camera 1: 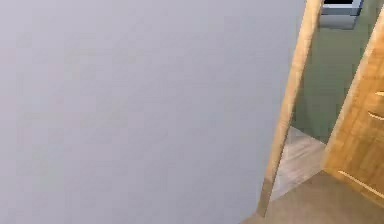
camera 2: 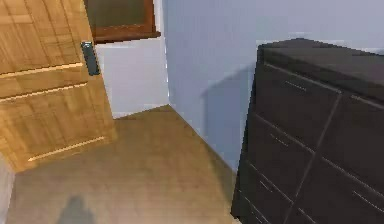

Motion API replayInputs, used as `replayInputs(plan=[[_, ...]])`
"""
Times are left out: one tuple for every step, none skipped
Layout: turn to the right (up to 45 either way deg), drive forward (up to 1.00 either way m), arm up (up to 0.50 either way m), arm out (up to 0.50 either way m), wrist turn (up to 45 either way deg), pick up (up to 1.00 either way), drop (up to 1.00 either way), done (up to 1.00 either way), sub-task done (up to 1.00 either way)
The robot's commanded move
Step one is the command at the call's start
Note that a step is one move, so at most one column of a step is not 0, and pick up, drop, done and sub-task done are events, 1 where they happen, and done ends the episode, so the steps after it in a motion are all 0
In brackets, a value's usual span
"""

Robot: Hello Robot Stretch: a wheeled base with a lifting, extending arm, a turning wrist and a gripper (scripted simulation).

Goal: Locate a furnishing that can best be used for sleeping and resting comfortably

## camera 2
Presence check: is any brown framed window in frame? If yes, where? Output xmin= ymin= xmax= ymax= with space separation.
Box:
xmin=83 ymin=0 xmax=162 ymax=44

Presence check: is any dark brown chest of drawers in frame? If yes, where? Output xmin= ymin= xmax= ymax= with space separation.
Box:
xmin=230 ymin=37 xmax=384 ymax=224

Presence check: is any light wooden room door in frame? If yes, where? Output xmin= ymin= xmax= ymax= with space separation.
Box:
xmin=0 ymin=0 xmax=118 ymax=173

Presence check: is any dark door handle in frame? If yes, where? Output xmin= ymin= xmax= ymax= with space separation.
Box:
xmin=80 ymin=41 xmax=101 ymax=77

